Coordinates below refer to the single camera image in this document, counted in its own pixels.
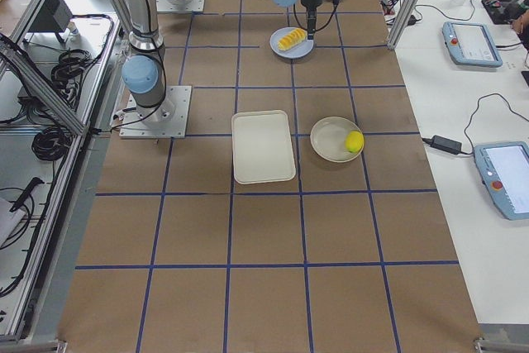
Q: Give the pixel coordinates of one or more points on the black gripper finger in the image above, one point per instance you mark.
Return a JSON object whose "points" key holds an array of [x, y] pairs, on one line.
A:
{"points": [[311, 19]]}

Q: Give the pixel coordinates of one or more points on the striped bread roll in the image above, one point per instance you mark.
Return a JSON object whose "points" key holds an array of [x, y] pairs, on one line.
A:
{"points": [[294, 37]]}

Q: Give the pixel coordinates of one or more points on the blue plate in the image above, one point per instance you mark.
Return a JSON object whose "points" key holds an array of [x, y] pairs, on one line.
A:
{"points": [[296, 52]]}

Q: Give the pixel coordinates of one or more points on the white plate with lemon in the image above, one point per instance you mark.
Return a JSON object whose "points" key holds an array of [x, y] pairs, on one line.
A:
{"points": [[328, 139]]}

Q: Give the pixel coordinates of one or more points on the yellow lemon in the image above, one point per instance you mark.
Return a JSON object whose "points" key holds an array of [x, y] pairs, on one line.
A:
{"points": [[354, 141]]}

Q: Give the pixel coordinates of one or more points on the white rectangular tray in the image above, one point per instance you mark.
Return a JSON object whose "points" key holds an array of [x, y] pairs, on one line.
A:
{"points": [[262, 147]]}

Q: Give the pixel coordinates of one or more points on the blue teach pendant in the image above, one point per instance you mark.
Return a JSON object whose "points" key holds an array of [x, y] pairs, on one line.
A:
{"points": [[470, 44]]}

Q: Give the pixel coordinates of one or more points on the black power adapter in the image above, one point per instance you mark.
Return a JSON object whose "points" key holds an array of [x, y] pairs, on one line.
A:
{"points": [[445, 144]]}

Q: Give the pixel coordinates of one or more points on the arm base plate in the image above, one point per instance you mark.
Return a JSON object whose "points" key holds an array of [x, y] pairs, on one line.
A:
{"points": [[195, 6], [168, 121]]}

